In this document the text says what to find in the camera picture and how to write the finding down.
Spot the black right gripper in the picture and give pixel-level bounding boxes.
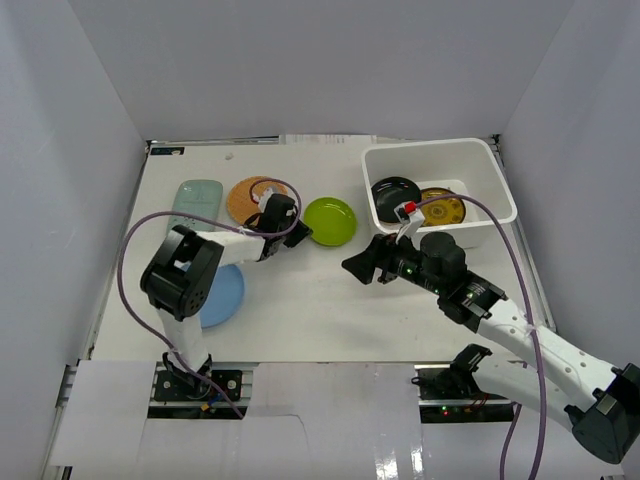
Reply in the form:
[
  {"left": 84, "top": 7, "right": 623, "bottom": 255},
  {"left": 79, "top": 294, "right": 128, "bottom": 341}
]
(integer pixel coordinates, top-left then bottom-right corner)
[{"left": 342, "top": 228, "right": 444, "bottom": 296}]

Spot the green round plate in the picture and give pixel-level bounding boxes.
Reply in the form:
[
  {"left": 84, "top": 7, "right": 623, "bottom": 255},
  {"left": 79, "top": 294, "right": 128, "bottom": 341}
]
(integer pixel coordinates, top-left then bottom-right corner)
[{"left": 303, "top": 197, "right": 358, "bottom": 247}]

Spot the black round plate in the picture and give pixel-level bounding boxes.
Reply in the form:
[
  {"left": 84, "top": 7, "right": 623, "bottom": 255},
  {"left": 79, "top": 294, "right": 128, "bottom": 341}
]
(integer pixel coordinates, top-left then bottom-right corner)
[{"left": 371, "top": 176, "right": 421, "bottom": 223}]

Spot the light blue round plate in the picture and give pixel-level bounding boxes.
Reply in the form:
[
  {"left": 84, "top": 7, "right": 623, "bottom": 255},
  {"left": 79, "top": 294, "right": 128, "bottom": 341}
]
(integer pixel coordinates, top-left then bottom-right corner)
[{"left": 199, "top": 265, "right": 245, "bottom": 329}]

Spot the yellow patterned plate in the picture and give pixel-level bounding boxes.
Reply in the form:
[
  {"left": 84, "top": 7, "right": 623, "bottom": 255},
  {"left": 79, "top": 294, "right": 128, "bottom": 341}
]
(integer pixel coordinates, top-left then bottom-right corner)
[{"left": 421, "top": 187, "right": 466, "bottom": 227}]

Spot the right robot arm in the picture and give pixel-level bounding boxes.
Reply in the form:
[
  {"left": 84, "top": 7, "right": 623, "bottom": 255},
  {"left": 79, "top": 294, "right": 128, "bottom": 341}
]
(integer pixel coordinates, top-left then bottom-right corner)
[{"left": 342, "top": 232, "right": 639, "bottom": 464}]

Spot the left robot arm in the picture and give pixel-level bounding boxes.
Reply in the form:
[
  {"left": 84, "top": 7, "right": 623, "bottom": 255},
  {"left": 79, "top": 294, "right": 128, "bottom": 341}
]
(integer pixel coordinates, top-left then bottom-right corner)
[{"left": 140, "top": 189, "right": 312, "bottom": 399}]

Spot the white plastic bin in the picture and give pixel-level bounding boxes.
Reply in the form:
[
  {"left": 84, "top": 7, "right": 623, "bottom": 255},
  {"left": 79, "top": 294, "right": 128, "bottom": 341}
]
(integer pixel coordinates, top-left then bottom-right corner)
[{"left": 361, "top": 138, "right": 518, "bottom": 234}]

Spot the orange woven round plate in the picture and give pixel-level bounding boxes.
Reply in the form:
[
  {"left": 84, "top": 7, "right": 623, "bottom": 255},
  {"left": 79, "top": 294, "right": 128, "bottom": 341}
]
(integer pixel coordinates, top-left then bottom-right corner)
[{"left": 226, "top": 176, "right": 288, "bottom": 224}]

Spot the celadon rectangular plate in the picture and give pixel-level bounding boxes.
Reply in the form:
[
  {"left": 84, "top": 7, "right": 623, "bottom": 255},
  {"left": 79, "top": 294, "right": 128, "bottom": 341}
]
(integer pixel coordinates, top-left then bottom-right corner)
[{"left": 166, "top": 179, "right": 223, "bottom": 232}]

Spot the blue label sticker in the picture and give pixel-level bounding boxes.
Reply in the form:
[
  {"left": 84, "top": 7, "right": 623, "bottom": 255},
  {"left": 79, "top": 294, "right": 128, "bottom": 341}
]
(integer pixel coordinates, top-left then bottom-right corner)
[{"left": 149, "top": 146, "right": 185, "bottom": 156}]

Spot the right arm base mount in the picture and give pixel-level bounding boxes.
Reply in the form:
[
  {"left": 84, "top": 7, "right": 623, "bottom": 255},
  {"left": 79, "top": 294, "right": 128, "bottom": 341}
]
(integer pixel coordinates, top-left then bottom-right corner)
[{"left": 411, "top": 365, "right": 515, "bottom": 425}]

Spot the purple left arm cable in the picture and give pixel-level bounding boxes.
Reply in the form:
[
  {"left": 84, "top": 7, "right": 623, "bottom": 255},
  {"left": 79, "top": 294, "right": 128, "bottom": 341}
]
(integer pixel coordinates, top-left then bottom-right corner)
[{"left": 118, "top": 179, "right": 304, "bottom": 419}]

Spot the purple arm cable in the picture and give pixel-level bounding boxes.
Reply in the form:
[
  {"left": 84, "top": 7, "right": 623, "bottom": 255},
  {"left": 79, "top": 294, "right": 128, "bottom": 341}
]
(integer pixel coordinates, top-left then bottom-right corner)
[
  {"left": 394, "top": 194, "right": 549, "bottom": 480},
  {"left": 118, "top": 179, "right": 304, "bottom": 419}
]

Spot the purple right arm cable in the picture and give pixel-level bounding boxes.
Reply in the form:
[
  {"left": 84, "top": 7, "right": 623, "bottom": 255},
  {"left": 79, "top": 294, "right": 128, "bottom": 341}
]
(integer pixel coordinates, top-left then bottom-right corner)
[{"left": 394, "top": 194, "right": 549, "bottom": 480}]

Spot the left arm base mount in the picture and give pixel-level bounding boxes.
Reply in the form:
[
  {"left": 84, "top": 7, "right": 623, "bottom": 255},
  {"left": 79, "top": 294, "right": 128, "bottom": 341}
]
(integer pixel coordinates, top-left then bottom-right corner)
[{"left": 147, "top": 364, "right": 252, "bottom": 420}]

